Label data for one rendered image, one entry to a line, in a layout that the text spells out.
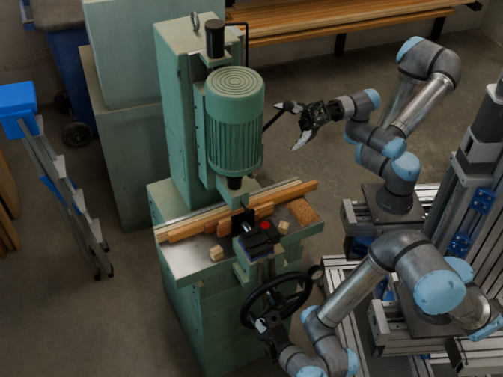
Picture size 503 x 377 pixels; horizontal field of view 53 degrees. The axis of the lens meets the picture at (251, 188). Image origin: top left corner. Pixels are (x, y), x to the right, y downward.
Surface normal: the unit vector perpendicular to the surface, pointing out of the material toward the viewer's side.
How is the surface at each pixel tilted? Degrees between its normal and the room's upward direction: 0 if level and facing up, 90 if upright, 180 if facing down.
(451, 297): 84
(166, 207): 0
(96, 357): 0
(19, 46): 90
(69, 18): 22
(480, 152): 90
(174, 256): 0
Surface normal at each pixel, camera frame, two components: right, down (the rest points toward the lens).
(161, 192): 0.03, -0.70
